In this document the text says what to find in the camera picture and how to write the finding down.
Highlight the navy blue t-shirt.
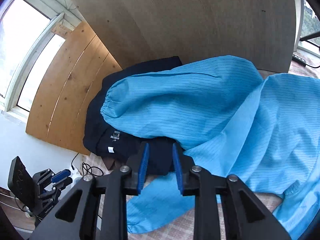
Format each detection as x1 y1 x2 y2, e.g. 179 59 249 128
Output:
83 56 185 177

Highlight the black tripod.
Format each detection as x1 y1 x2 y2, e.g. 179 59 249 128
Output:
299 30 320 42

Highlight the black power bank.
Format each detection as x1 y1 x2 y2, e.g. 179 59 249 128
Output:
7 156 34 209

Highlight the beige wooden board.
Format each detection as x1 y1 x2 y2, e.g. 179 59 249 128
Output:
67 0 297 74

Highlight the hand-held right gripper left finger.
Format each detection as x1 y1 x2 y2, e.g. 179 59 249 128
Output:
29 142 150 240

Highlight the black looped cable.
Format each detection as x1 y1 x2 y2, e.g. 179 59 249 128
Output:
71 152 104 178

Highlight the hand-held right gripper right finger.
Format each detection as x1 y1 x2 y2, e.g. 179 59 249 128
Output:
172 142 292 240

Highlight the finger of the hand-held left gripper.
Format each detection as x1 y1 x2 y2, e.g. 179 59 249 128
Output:
52 178 73 193
51 169 70 183

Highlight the light blue striped coat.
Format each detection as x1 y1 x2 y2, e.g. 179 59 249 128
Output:
100 54 320 240

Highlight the black inline switch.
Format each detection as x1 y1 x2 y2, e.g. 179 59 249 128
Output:
292 52 307 67

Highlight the pine wood panel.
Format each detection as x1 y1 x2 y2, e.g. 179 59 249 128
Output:
25 12 123 156

